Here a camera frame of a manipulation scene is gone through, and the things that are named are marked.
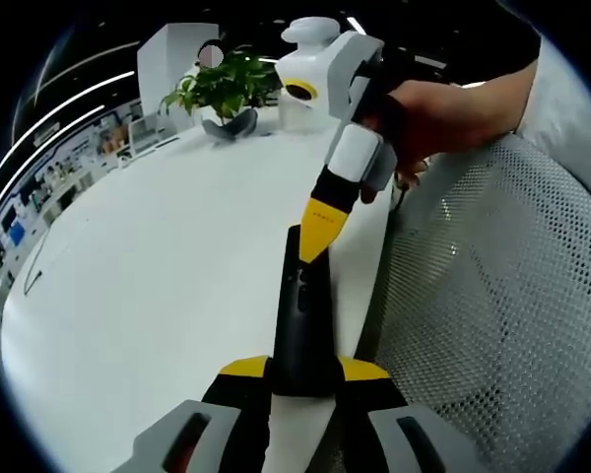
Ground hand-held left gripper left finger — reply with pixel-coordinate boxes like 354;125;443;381
110;353;272;473

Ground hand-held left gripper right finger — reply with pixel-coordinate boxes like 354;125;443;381
319;354;484;473

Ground black remote control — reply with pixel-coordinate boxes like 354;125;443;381
270;224;344;398

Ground person's right hand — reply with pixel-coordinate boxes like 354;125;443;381
358;80;485;187

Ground green leafy plant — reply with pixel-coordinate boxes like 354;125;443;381
160;45;283;127

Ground grey plant pot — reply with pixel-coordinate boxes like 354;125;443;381
201;107;259;143

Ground grey mesh office chair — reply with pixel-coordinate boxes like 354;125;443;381
372;132;591;473

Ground person's grey shirt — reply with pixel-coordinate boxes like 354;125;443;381
514;34;591;219

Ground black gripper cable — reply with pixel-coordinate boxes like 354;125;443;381
390;171;411;214

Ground black cable on table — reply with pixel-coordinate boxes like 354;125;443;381
23;230;51;297

